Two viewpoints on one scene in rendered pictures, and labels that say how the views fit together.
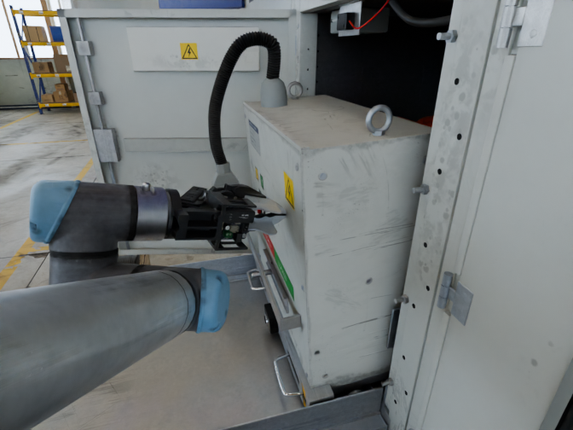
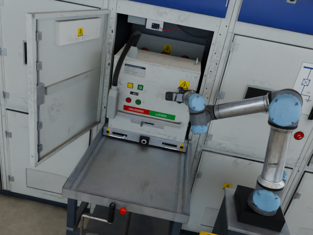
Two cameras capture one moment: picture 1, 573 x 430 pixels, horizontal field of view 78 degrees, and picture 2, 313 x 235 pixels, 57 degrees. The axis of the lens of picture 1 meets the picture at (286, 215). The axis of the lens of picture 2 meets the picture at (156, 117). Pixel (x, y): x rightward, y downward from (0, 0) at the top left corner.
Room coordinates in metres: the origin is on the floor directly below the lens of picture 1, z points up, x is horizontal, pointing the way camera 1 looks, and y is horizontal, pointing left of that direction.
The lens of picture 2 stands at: (0.16, 1.52, 1.79)
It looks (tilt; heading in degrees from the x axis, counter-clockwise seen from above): 25 degrees down; 288
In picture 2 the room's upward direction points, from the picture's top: 11 degrees clockwise
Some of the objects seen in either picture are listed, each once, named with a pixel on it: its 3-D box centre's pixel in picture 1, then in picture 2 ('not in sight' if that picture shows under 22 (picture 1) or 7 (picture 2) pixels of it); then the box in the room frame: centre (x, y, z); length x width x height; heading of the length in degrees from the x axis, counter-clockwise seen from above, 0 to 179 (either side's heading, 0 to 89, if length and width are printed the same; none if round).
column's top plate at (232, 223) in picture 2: not in sight; (255, 213); (-0.04, 0.15, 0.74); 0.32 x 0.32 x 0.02; 13
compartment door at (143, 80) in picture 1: (196, 147); (71, 81); (1.09, 0.28, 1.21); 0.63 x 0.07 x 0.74; 91
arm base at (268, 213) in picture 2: not in sight; (264, 197); (-0.05, 0.17, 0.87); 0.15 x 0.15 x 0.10
